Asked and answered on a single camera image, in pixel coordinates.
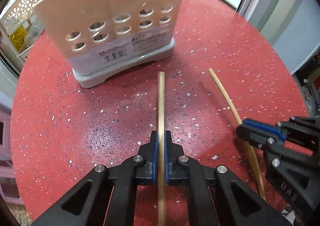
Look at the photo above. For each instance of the pink plastic stool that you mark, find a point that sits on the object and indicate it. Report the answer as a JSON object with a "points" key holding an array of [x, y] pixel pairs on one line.
{"points": [[9, 189]]}

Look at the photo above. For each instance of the beige utensil holder grey base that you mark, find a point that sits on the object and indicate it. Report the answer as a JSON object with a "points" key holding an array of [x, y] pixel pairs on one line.
{"points": [[100, 38]]}

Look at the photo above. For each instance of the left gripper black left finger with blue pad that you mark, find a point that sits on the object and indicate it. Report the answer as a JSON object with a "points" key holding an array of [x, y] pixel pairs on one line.
{"points": [[106, 195]]}

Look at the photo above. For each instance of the beige plastic basket rack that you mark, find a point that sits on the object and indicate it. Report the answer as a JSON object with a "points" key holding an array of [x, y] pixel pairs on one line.
{"points": [[19, 27]]}

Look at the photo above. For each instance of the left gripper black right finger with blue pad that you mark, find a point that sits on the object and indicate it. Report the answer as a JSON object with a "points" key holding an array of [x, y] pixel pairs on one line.
{"points": [[215, 195]]}

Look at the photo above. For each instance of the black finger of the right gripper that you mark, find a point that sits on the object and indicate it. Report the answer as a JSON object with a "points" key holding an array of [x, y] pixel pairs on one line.
{"points": [[256, 133]]}

